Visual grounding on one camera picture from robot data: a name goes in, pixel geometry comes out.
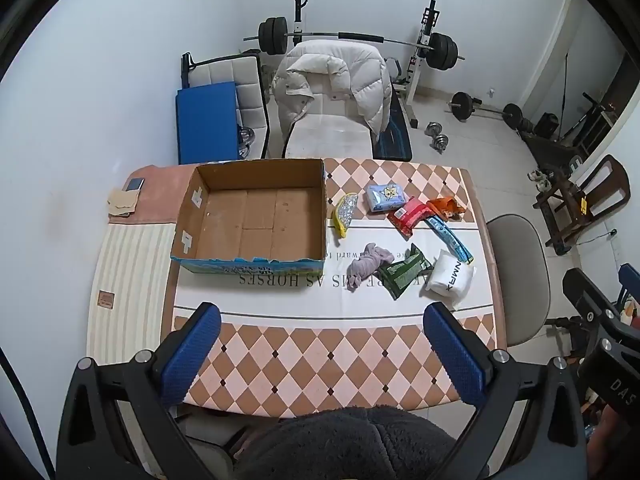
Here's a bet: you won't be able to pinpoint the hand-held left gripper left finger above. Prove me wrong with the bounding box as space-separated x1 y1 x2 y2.
56 301 236 480

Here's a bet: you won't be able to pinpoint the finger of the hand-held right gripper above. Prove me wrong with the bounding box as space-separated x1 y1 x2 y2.
561 267 640 356
617 262 640 306

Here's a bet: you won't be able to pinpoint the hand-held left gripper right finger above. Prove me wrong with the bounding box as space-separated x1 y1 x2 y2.
422 301 588 480

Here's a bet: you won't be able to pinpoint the white packet with black text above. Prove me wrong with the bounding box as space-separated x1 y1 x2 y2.
425 249 477 311

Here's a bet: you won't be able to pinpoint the grey round chair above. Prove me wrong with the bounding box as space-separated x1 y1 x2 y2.
486 214 576 350

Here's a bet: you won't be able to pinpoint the brown wooden chair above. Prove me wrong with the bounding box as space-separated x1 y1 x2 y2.
532 155 632 256

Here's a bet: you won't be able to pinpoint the striped beige table mat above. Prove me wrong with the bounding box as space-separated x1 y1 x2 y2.
86 222 178 368

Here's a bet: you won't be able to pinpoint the green packet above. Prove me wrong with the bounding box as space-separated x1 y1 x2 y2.
376 244 433 301

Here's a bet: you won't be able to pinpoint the checked printed tablecloth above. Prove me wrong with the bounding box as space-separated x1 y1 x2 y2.
162 157 506 418

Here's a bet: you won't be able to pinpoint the long blue packet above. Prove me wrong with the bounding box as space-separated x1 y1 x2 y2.
425 215 475 263

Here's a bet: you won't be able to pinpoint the crumpled pink grey cloth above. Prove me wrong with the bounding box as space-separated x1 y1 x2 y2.
348 243 396 279

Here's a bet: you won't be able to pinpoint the dark grey fleece clothing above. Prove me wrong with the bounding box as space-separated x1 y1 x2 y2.
232 406 488 480

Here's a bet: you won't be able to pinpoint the open cardboard box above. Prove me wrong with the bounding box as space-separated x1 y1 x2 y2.
170 158 328 277

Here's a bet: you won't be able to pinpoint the red snack packet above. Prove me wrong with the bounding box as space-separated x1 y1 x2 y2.
387 197 433 237

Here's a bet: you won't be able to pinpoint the orange snack packet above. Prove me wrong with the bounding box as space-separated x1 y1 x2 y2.
427 197 466 222

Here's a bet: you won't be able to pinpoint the black exercise machine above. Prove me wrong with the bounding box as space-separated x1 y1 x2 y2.
520 90 617 173

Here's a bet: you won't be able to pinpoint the pink table mat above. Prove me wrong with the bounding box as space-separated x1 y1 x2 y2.
110 164 201 224

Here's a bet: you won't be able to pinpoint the light blue tissue packet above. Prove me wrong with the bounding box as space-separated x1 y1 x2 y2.
363 183 408 212

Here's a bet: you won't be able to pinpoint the yellow silver snack packet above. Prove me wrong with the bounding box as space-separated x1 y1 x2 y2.
332 192 357 237

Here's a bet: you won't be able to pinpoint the chrome weight plates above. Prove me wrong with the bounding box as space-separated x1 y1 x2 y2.
237 125 257 159

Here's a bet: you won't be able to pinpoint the black weight bench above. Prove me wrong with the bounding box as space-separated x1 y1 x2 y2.
374 85 414 162

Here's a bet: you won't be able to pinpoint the blue folded exercise mat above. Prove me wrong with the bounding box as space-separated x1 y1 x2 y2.
175 81 241 165

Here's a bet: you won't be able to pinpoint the short barbell with black plates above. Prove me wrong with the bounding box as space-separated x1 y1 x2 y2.
447 91 523 129

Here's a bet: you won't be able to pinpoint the white office chair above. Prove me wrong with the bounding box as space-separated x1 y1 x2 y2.
267 40 396 161

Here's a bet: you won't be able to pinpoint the white quilted bench pad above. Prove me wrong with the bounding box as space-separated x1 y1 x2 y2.
182 52 271 158

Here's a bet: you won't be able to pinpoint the white puffer jacket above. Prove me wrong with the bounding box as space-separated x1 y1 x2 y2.
272 42 393 136

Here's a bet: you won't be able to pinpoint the long barbell with black plates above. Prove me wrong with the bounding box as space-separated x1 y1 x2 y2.
243 17 466 72

